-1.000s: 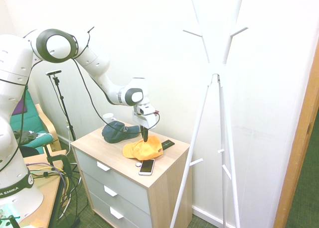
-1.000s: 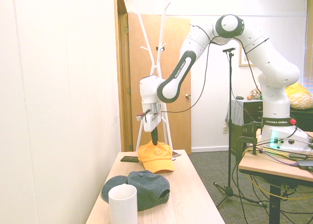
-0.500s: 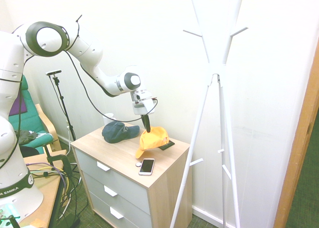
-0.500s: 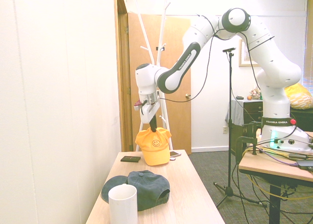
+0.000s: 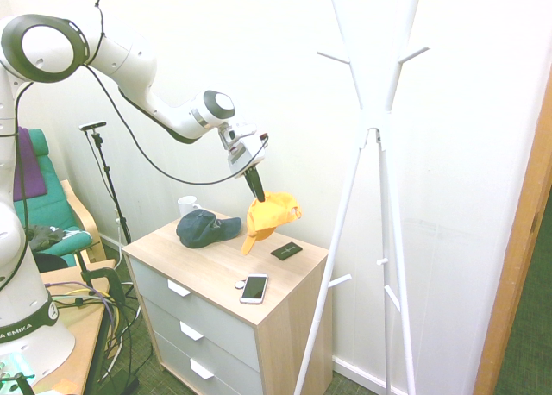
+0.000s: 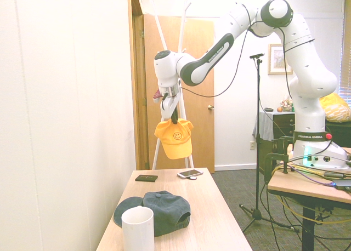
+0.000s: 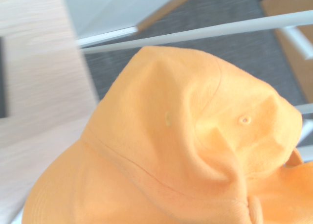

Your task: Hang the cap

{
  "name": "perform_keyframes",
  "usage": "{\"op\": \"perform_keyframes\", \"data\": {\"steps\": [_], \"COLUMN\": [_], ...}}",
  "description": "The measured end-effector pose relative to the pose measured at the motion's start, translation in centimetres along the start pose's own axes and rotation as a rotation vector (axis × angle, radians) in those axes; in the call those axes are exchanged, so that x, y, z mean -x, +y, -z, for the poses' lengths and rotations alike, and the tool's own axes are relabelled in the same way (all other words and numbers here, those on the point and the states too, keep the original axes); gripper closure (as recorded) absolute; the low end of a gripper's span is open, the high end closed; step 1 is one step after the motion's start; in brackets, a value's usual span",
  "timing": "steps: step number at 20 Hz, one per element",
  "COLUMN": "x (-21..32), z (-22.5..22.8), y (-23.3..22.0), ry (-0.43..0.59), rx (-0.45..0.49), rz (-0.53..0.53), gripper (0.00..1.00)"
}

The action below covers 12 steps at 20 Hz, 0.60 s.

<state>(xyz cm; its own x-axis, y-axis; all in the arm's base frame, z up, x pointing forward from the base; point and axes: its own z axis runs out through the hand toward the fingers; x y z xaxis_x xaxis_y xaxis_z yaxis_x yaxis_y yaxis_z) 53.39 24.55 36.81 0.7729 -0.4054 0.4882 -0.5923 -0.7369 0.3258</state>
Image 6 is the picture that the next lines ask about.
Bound purple cable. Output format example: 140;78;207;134
290;167;337;187

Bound white mug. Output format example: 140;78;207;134
121;206;155;251

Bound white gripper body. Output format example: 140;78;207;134
160;93;182;121

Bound white smartphone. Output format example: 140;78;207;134
177;168;206;179

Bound dark wooden cabinet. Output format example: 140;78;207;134
272;112;351;149

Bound yellow cable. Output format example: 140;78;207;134
272;163;351;230

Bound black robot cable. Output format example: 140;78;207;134
161;4;316;99

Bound floral ornament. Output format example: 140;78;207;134
282;94;294;111

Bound wooden door frame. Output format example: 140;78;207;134
127;0;150;171

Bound grey draped cloth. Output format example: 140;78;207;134
252;111;275;141

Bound black wallet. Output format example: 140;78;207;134
134;174;159;184

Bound black metal clamp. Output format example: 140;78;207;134
263;135;295;185

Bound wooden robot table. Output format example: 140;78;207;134
267;146;351;251

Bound dark blue denim cap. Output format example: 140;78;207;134
113;190;192;238

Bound yellow smiley cap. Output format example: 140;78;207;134
154;118;195;161

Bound white coat rack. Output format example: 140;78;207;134
149;0;195;170

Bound window blinds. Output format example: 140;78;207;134
339;12;351;97

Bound wooden door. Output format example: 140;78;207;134
143;13;216;170

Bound framed wall picture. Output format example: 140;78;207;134
267;43;295;76

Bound black tripod stand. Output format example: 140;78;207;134
239;58;300;233

